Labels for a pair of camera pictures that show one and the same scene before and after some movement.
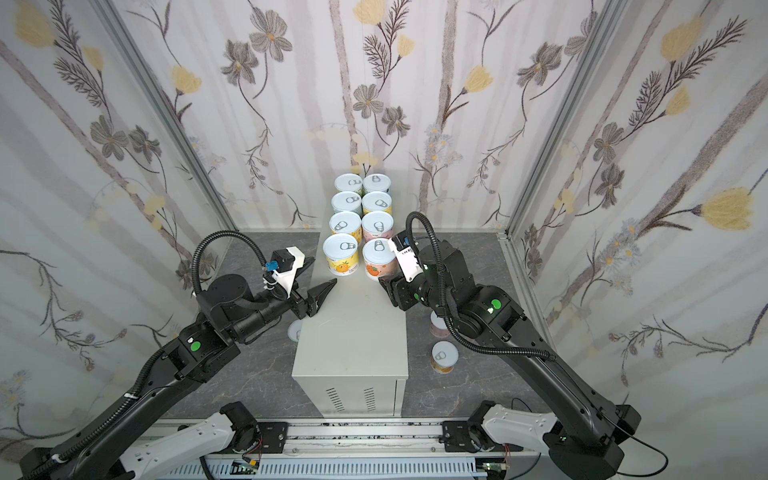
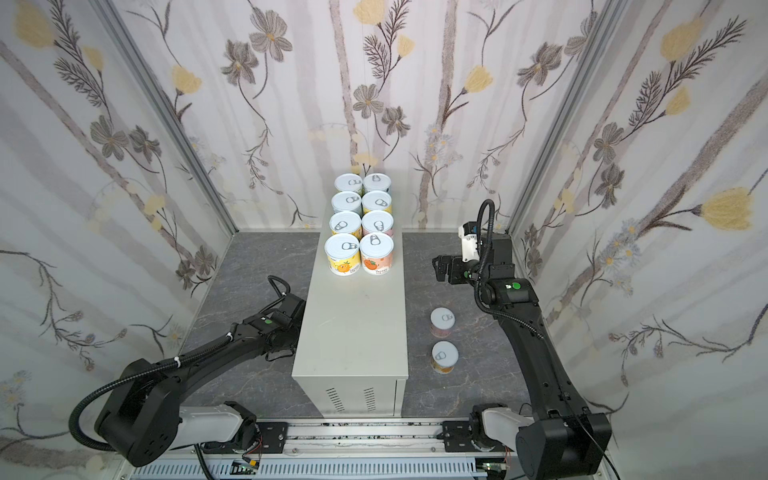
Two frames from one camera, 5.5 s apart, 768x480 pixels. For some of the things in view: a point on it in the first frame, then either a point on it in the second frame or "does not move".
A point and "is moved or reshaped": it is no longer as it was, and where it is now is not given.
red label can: (380, 258) is moved or reshaped
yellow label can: (341, 251) does not move
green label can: (348, 182) does not move
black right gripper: (399, 291) -> (444, 268)
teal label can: (346, 201) does not move
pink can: (377, 224) does not move
